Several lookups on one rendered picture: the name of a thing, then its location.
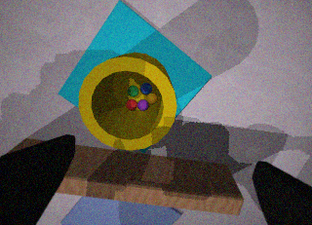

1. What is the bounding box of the yellow cup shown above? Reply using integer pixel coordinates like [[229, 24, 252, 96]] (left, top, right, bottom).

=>
[[79, 53, 177, 151]]

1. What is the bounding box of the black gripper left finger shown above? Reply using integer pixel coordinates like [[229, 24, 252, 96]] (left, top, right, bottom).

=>
[[0, 134, 75, 225]]

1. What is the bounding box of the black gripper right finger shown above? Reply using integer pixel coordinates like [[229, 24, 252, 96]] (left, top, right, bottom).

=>
[[253, 161, 312, 225]]

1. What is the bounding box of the brown wooden plank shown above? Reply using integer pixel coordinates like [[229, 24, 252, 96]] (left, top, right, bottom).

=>
[[56, 145, 244, 216]]

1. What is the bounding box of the dark blue marble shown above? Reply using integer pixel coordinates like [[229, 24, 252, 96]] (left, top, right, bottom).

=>
[[140, 83, 152, 94]]

